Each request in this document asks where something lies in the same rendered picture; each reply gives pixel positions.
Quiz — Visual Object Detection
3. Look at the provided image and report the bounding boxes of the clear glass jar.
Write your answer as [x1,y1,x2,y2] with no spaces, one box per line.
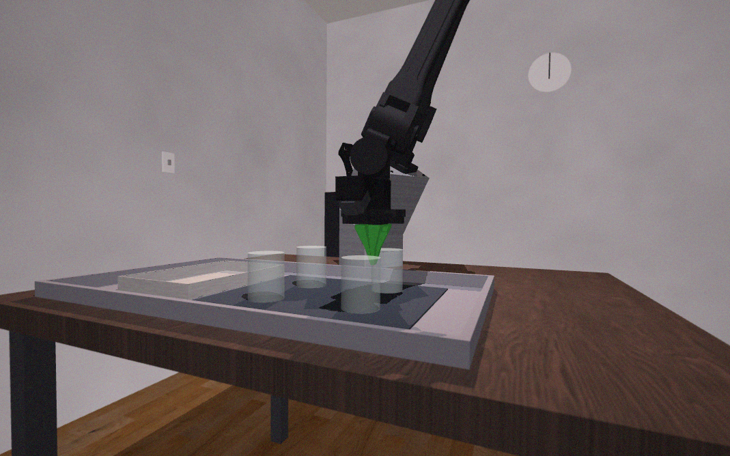
[341,255,381,313]
[248,251,285,302]
[296,246,326,288]
[379,248,403,294]

